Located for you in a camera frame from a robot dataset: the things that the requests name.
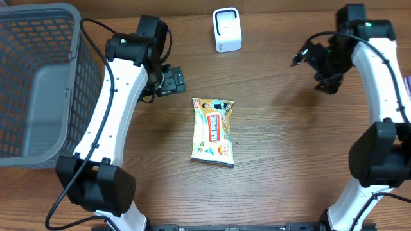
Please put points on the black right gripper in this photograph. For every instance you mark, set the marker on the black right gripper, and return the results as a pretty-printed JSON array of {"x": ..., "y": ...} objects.
[{"x": 332, "y": 80}]

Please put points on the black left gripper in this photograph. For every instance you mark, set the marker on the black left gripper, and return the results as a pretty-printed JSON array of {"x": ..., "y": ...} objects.
[{"x": 174, "y": 83}]

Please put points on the yellow snack packet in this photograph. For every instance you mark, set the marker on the yellow snack packet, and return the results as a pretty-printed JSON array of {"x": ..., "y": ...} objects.
[{"x": 212, "y": 140}]

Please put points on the red purple pad pack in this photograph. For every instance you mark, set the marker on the red purple pad pack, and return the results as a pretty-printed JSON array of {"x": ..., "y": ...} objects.
[{"x": 407, "y": 81}]

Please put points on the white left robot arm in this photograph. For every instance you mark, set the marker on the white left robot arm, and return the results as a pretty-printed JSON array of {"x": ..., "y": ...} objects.
[{"x": 136, "y": 70}]

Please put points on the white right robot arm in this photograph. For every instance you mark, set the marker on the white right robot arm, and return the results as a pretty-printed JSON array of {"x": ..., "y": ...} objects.
[{"x": 379, "y": 161}]

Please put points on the white barcode scanner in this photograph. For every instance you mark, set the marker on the white barcode scanner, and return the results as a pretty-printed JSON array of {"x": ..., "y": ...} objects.
[{"x": 227, "y": 29}]

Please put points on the grey plastic shopping basket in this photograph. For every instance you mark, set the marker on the grey plastic shopping basket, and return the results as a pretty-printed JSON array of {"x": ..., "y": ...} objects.
[{"x": 50, "y": 83}]

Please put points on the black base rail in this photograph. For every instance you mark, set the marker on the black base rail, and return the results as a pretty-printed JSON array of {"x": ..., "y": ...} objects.
[{"x": 234, "y": 227}]

